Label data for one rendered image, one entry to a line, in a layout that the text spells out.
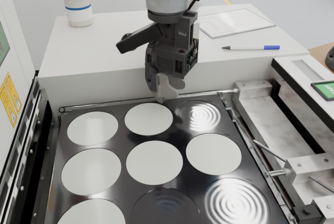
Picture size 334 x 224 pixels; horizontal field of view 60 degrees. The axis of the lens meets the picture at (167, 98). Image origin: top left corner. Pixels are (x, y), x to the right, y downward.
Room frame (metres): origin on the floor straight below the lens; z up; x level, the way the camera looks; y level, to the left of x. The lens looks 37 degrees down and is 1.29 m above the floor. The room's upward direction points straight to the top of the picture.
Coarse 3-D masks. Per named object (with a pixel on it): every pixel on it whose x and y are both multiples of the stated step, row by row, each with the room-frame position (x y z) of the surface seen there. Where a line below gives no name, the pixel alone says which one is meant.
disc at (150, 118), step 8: (144, 104) 0.50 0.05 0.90; (152, 104) 0.50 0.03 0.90; (128, 112) 0.47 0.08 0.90; (136, 112) 0.47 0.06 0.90; (144, 112) 0.47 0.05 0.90; (152, 112) 0.47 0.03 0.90; (160, 112) 0.47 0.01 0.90; (168, 112) 0.47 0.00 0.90; (128, 120) 0.45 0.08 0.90; (136, 120) 0.45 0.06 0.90; (144, 120) 0.45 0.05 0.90; (152, 120) 0.45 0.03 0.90; (160, 120) 0.45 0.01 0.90; (168, 120) 0.45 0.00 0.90; (128, 128) 0.42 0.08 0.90; (136, 128) 0.42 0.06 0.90; (144, 128) 0.42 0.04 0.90; (152, 128) 0.42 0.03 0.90; (160, 128) 0.42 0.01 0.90
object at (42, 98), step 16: (32, 112) 0.42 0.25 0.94; (48, 112) 0.50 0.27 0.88; (32, 128) 0.38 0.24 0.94; (48, 128) 0.45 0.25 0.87; (32, 144) 0.35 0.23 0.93; (48, 144) 0.42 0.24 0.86; (32, 160) 0.32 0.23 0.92; (16, 176) 0.27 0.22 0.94; (32, 176) 0.33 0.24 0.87; (16, 192) 0.25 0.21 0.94; (32, 192) 0.29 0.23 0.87; (16, 208) 0.23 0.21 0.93; (32, 208) 0.26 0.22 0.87
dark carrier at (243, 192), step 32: (64, 128) 0.42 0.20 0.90; (192, 128) 0.42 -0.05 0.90; (224, 128) 0.42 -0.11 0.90; (64, 160) 0.34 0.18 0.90; (64, 192) 0.27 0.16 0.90; (128, 192) 0.27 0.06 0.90; (160, 192) 0.28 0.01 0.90; (192, 192) 0.27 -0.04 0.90; (224, 192) 0.28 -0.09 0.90; (256, 192) 0.28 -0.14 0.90
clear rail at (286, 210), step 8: (224, 96) 0.53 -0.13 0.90; (224, 104) 0.50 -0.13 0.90; (232, 112) 0.47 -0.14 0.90; (232, 120) 0.45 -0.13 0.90; (240, 128) 0.42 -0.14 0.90; (248, 136) 0.40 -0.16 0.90; (248, 144) 0.38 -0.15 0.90; (256, 152) 0.36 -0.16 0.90; (256, 160) 0.34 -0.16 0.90; (264, 168) 0.32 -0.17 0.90; (264, 176) 0.31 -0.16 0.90; (272, 184) 0.29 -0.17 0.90; (272, 192) 0.28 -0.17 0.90; (280, 192) 0.27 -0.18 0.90; (280, 200) 0.26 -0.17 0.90; (280, 208) 0.25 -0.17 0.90; (288, 208) 0.25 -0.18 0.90; (288, 216) 0.23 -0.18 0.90
